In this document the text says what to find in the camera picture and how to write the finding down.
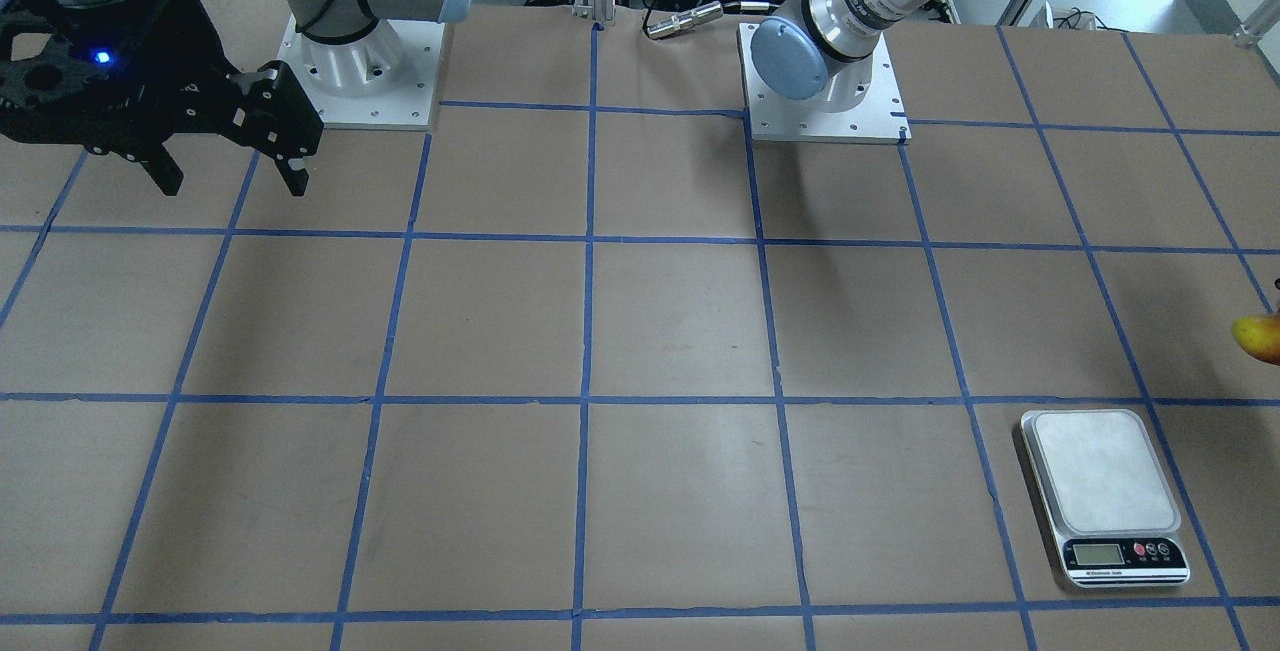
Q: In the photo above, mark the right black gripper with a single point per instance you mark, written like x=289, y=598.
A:
x=182, y=43

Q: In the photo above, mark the red yellow mango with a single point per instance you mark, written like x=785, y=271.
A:
x=1258, y=336

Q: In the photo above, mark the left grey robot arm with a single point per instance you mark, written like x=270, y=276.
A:
x=800, y=49

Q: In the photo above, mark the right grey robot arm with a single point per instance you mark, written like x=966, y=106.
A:
x=331, y=22

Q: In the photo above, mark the silver metal cylinder connector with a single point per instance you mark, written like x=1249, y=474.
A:
x=684, y=21

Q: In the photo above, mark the silver digital kitchen scale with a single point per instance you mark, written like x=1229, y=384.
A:
x=1108, y=507

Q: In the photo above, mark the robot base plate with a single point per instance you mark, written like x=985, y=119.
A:
x=862, y=104
x=420, y=81

